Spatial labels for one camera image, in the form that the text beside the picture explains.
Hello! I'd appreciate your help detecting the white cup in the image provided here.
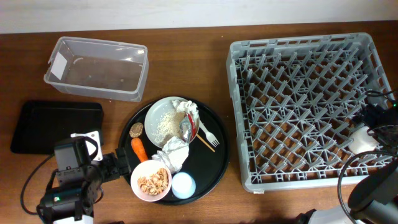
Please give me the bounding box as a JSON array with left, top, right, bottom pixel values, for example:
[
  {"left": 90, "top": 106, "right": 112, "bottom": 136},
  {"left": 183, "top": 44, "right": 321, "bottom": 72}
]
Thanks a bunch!
[{"left": 348, "top": 126, "right": 379, "bottom": 154}]

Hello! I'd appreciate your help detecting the orange carrot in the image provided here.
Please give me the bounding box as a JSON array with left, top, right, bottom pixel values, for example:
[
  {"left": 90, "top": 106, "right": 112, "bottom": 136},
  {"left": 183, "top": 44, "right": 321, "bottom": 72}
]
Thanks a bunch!
[{"left": 131, "top": 138, "right": 149, "bottom": 162}]

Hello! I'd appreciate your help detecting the pink bowl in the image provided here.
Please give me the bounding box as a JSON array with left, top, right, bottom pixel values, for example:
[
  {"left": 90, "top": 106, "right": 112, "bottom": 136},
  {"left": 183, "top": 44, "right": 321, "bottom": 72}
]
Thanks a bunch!
[{"left": 131, "top": 160, "right": 172, "bottom": 202}]

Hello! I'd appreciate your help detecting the peanut shells pile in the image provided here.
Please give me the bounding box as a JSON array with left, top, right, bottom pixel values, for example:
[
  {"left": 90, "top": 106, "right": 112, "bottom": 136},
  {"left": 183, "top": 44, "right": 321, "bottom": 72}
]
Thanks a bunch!
[{"left": 137, "top": 168, "right": 169, "bottom": 196}]

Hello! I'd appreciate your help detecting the white paper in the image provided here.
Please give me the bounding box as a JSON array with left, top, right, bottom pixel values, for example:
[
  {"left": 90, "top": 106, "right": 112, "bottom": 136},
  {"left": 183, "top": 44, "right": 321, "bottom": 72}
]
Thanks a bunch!
[{"left": 152, "top": 137, "right": 189, "bottom": 174}]

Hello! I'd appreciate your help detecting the light blue cup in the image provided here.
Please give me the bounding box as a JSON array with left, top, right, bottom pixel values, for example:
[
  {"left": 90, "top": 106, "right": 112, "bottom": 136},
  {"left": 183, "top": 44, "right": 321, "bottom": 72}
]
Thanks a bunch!
[{"left": 172, "top": 172, "right": 196, "bottom": 199}]

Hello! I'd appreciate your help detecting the red foil snack wrapper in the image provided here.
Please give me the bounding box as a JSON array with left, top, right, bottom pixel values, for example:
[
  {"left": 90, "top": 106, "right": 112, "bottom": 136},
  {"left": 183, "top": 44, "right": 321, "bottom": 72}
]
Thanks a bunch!
[{"left": 179, "top": 113, "right": 198, "bottom": 143}]

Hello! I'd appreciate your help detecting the white tissue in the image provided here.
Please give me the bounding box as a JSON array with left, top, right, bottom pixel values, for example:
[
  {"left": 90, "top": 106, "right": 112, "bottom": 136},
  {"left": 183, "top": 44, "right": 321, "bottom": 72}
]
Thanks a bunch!
[{"left": 172, "top": 100, "right": 199, "bottom": 122}]

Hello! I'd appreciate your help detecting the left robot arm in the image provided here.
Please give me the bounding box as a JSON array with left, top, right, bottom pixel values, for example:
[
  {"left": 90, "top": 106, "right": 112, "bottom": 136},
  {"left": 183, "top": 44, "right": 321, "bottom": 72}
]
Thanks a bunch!
[{"left": 36, "top": 136, "right": 131, "bottom": 223}]

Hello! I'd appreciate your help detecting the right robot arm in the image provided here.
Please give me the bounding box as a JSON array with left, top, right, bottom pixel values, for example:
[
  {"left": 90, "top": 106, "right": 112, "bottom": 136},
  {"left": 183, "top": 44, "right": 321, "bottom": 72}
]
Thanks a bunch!
[{"left": 294, "top": 101, "right": 397, "bottom": 224}]

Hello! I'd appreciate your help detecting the grey dishwasher rack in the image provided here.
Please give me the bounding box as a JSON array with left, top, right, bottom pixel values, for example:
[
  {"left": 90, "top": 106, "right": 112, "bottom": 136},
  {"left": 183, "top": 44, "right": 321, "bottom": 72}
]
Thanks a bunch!
[{"left": 226, "top": 33, "right": 391, "bottom": 194}]

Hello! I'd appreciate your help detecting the brown round cookie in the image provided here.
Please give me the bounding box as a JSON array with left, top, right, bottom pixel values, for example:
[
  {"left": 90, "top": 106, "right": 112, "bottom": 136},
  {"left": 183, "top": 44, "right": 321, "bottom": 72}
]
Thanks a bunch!
[{"left": 129, "top": 123, "right": 144, "bottom": 138}]

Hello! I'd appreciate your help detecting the grey plate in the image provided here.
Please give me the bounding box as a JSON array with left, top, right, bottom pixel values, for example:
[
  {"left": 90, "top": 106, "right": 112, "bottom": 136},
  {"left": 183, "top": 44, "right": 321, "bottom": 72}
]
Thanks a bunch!
[{"left": 144, "top": 96, "right": 200, "bottom": 148}]

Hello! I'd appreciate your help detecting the black rectangular tray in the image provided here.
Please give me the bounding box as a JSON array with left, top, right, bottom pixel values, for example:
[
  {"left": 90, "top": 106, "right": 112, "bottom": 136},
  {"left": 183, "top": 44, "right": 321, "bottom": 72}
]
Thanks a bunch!
[{"left": 10, "top": 100, "right": 104, "bottom": 154}]

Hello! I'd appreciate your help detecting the wooden chopstick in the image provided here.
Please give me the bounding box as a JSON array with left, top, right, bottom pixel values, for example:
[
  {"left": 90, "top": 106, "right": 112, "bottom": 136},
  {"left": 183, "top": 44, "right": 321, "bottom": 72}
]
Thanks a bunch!
[{"left": 197, "top": 134, "right": 215, "bottom": 152}]

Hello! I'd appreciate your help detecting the clear plastic bin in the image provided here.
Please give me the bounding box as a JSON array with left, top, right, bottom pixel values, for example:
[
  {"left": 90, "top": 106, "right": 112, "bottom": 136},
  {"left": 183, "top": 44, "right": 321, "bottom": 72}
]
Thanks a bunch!
[{"left": 44, "top": 37, "right": 149, "bottom": 102}]

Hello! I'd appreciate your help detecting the round black tray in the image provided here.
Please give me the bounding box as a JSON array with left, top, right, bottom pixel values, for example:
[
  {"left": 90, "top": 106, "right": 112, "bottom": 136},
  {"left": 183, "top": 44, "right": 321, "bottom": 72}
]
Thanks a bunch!
[{"left": 116, "top": 100, "right": 231, "bottom": 205}]

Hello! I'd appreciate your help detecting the white plastic fork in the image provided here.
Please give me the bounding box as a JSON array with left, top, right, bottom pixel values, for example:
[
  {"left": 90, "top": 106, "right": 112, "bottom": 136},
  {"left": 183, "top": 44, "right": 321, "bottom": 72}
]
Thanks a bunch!
[{"left": 199, "top": 121, "right": 220, "bottom": 147}]

